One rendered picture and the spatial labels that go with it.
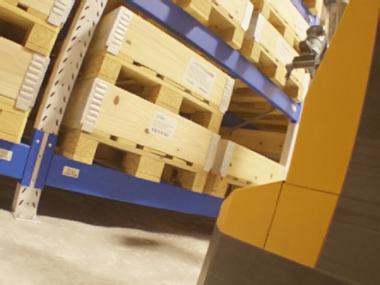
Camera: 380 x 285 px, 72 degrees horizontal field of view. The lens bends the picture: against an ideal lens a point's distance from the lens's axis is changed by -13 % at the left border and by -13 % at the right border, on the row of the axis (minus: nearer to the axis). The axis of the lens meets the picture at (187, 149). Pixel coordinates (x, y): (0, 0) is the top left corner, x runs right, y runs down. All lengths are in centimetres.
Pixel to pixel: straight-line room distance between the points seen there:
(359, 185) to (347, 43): 23
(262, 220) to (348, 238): 14
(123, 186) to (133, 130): 28
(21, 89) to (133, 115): 49
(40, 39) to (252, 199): 95
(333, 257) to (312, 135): 19
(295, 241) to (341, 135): 17
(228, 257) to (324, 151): 24
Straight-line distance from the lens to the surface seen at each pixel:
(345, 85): 49
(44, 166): 125
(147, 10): 150
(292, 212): 47
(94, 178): 134
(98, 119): 123
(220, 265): 53
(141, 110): 134
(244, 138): 300
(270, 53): 215
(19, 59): 116
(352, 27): 54
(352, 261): 43
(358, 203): 43
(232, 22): 185
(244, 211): 51
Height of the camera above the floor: 35
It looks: 5 degrees up
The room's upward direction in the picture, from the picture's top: 16 degrees clockwise
